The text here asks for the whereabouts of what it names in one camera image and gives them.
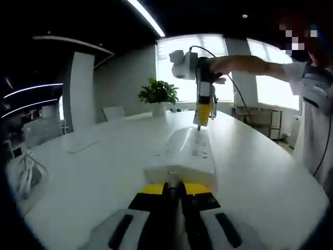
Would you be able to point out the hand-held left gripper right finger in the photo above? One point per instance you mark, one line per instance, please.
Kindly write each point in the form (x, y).
(200, 224)

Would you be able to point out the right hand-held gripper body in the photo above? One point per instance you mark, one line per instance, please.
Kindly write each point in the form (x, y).
(184, 65)

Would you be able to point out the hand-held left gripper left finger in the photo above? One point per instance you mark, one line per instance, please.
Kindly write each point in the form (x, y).
(145, 221)

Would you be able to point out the white power strip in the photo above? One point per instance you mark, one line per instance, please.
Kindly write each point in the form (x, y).
(187, 156)

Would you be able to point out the ceiling light strip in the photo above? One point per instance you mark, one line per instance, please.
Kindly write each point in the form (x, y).
(148, 15)

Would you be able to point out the person's right hand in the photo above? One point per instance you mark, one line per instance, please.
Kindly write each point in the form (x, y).
(223, 65)

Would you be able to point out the green potted plant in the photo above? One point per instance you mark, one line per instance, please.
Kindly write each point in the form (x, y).
(158, 93)

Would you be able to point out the metal shelf rack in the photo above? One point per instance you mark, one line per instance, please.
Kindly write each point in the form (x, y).
(275, 122)

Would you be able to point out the white chair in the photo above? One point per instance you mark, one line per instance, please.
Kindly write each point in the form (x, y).
(114, 113)

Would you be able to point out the person in white shirt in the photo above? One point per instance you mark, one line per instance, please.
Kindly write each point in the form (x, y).
(314, 104)

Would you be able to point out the silver computer monitor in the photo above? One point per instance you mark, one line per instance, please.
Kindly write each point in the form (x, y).
(43, 132)

